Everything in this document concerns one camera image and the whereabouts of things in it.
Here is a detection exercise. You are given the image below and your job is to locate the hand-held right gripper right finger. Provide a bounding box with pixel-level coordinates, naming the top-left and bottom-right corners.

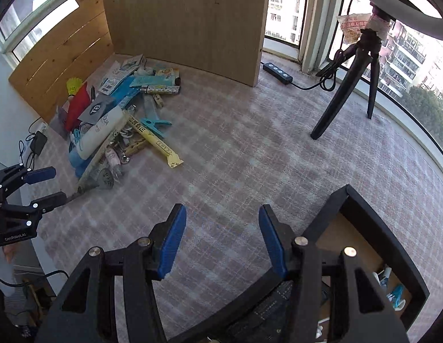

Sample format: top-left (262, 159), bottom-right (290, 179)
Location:
top-left (259, 204), bottom-right (409, 343)

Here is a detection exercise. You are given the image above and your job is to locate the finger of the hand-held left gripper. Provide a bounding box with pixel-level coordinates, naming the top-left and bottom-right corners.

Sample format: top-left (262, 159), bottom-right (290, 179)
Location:
top-left (0, 163), bottom-right (57, 195)
top-left (29, 192), bottom-right (67, 218)

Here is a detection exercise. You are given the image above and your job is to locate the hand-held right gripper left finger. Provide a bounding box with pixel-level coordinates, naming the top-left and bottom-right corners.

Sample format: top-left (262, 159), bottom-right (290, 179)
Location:
top-left (36, 204), bottom-right (187, 343)

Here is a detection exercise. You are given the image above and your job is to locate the black storage container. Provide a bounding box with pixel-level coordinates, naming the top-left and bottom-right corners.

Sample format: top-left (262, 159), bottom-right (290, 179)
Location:
top-left (168, 184), bottom-right (431, 343)

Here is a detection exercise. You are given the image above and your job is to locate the teal clothespin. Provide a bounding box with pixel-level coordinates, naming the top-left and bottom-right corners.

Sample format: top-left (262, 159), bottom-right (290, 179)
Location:
top-left (140, 117), bottom-right (173, 138)
top-left (386, 285), bottom-right (406, 311)

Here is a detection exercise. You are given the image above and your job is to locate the person's left forearm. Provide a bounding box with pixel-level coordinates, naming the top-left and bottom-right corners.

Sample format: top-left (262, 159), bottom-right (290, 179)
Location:
top-left (0, 246), bottom-right (17, 298)

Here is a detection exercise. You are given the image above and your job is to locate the black power adapter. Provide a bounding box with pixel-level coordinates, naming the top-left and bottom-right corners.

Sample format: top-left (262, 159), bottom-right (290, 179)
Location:
top-left (29, 131), bottom-right (48, 157)

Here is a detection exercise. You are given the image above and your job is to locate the clear floral printed bag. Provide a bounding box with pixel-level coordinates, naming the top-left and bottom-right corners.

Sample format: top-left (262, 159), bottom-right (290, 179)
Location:
top-left (76, 112), bottom-right (133, 195)

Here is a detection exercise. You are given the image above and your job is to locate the white sunscreen tube blue cap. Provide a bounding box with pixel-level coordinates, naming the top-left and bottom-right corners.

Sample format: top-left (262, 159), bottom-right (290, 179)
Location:
top-left (69, 109), bottom-right (124, 168)

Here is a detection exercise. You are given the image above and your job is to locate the small pink bottle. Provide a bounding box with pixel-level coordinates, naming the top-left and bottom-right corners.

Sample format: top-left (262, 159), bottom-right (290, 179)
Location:
top-left (105, 148), bottom-right (123, 176)

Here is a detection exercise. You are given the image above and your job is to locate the red pouch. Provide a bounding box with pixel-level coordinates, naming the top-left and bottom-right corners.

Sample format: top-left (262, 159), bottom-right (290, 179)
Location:
top-left (63, 82), bottom-right (92, 133)

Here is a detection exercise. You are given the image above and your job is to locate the grey card black tag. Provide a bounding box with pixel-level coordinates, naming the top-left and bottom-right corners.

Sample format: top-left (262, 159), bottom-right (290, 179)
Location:
top-left (78, 95), bottom-right (115, 126)

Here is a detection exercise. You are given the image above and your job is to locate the yellow shuttlecock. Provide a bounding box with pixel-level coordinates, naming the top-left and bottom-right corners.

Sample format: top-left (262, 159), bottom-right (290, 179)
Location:
top-left (66, 77), bottom-right (83, 98)

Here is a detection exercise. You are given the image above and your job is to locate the long yellow packet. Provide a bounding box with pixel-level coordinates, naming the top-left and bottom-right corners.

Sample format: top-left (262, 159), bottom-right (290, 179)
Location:
top-left (126, 115), bottom-right (184, 168)

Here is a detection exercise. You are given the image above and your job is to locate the plaid blanket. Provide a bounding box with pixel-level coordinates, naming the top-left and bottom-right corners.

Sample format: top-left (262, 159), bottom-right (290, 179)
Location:
top-left (29, 52), bottom-right (443, 343)

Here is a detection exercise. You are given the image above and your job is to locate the blue plastic packet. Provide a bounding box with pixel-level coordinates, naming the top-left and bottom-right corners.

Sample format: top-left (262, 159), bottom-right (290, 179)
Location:
top-left (109, 75), bottom-right (141, 109)

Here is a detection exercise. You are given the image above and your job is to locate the wooden slat headboard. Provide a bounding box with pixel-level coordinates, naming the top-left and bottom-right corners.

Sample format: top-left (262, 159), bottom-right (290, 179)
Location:
top-left (8, 0), bottom-right (115, 123)

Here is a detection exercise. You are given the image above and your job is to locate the white printed packet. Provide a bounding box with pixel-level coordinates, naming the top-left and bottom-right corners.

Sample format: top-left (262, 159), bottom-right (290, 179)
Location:
top-left (99, 55), bottom-right (145, 94)

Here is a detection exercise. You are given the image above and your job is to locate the toothpaste tube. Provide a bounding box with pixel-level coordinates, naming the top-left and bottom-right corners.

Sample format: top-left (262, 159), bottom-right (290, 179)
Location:
top-left (129, 67), bottom-right (181, 95)

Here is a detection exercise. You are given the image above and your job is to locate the black power strip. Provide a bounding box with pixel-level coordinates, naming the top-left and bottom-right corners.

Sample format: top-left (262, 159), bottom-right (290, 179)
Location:
top-left (262, 61), bottom-right (294, 85)

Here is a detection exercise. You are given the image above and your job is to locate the black tripod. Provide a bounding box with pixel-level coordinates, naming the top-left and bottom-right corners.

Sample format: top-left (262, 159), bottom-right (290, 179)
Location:
top-left (310, 3), bottom-right (394, 141)

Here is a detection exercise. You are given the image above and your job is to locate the wooden board panel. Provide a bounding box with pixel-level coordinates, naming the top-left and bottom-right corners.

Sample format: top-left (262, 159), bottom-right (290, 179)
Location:
top-left (97, 0), bottom-right (272, 87)

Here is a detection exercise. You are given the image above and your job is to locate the black power cable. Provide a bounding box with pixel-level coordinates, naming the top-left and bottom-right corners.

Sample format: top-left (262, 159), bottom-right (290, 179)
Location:
top-left (290, 48), bottom-right (347, 93)

